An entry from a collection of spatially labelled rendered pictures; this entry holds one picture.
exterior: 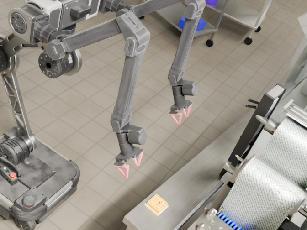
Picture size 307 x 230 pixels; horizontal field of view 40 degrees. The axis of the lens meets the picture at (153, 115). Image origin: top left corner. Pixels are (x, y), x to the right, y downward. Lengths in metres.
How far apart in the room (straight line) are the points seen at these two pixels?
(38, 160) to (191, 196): 1.20
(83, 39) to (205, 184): 0.97
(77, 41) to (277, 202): 0.99
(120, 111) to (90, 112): 2.04
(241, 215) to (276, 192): 0.21
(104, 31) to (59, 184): 1.44
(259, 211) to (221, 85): 3.01
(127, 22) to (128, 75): 0.20
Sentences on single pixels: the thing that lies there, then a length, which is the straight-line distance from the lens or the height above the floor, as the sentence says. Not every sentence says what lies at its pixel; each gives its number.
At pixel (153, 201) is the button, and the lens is 1.96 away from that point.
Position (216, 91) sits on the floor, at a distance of 4.55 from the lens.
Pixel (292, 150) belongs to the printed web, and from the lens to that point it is 1.89.
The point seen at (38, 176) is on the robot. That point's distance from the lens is 2.80.
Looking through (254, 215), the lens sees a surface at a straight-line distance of 1.83.
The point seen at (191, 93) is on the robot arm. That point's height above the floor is 1.23.
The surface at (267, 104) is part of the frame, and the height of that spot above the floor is 1.40.
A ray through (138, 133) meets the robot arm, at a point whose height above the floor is 1.27.
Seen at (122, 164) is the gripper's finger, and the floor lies 1.11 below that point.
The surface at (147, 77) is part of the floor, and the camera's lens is 4.35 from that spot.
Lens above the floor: 2.39
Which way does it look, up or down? 38 degrees down
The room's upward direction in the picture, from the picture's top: 20 degrees clockwise
